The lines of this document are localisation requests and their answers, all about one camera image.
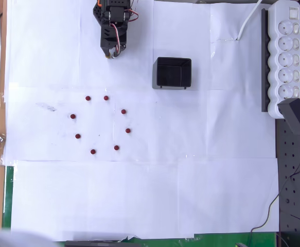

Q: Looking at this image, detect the white paper table cover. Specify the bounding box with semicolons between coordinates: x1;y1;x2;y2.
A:
2;0;280;242

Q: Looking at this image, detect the black power adapter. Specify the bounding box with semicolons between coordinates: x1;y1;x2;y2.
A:
277;97;300;136

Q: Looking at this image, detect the black open box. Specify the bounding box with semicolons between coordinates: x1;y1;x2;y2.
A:
152;57;192;90

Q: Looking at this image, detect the green cutting mat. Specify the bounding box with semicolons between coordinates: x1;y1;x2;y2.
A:
2;166;279;247

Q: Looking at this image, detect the black pegboard panel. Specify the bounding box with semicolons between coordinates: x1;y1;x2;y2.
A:
275;0;300;234

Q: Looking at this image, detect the thin black adapter cable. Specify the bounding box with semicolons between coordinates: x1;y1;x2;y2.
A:
247;133;300;247

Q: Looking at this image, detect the grey blurred object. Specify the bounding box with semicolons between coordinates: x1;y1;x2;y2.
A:
0;220;58;247

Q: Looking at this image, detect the white power strip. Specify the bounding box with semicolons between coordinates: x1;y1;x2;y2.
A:
267;0;300;119

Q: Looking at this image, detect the red white servo wire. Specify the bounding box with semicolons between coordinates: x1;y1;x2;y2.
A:
110;23;121;54

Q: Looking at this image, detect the white power cable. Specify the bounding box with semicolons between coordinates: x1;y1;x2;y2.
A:
236;0;263;41

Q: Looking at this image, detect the flat black device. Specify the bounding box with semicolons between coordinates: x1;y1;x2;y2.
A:
64;240;142;247

